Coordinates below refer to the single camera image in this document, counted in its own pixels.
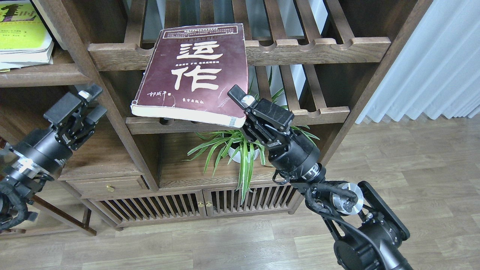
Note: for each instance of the yellow green book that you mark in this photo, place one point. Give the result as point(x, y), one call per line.
point(23, 35)

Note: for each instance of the green spider plant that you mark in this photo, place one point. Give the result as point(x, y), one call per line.
point(217, 144)

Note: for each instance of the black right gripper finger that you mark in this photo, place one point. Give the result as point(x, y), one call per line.
point(263, 115)

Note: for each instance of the brass drawer knob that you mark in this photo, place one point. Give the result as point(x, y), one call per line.
point(110, 188)

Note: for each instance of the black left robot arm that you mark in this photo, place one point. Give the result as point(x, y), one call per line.
point(43, 152)

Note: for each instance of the dark red book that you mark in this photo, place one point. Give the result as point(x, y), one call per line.
point(190, 73)

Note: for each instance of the colourful 300 paperback book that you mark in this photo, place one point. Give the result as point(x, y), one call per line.
point(7, 66)

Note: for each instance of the dark wooden bookshelf unit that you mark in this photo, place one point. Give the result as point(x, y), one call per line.
point(331, 55)

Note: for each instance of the white plant pot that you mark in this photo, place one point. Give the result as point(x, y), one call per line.
point(237, 157)

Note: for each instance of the white pleated curtain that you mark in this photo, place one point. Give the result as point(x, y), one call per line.
point(437, 72)

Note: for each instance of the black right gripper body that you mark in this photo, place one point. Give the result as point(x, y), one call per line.
point(293, 155)

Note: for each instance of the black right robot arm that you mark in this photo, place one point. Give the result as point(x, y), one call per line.
point(366, 232)

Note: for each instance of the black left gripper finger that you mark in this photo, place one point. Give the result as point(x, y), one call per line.
point(70, 109)
point(94, 114)

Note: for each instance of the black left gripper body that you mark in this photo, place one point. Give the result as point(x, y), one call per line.
point(47, 150)

